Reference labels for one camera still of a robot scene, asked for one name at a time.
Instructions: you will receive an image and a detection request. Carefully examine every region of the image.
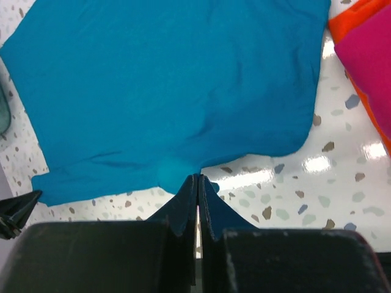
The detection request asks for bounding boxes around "blue t shirt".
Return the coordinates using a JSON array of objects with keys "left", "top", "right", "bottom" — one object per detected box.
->
[{"left": 1, "top": 1, "right": 331, "bottom": 206}]

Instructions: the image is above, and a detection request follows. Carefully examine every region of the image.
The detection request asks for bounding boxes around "folded magenta t shirt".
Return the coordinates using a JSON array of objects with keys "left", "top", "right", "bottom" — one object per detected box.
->
[{"left": 335, "top": 5, "right": 390, "bottom": 137}]

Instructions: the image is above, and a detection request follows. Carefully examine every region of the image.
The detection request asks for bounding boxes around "teal plastic laundry basket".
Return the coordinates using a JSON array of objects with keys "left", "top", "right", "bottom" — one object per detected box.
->
[{"left": 0, "top": 57, "right": 13, "bottom": 135}]

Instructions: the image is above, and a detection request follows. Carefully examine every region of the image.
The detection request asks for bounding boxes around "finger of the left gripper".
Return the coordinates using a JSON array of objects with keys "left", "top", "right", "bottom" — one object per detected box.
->
[{"left": 0, "top": 190, "right": 42, "bottom": 240}]

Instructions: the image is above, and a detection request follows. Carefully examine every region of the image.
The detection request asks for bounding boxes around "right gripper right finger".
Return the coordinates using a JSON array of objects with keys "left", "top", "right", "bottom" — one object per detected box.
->
[{"left": 198, "top": 176, "right": 390, "bottom": 292}]

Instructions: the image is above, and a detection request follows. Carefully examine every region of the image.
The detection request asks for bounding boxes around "folded orange t shirt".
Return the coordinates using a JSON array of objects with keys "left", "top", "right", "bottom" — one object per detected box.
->
[{"left": 328, "top": 1, "right": 390, "bottom": 156}]

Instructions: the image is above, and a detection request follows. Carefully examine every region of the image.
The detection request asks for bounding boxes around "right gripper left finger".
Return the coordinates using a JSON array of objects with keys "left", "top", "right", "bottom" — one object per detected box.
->
[{"left": 1, "top": 175, "right": 196, "bottom": 292}]

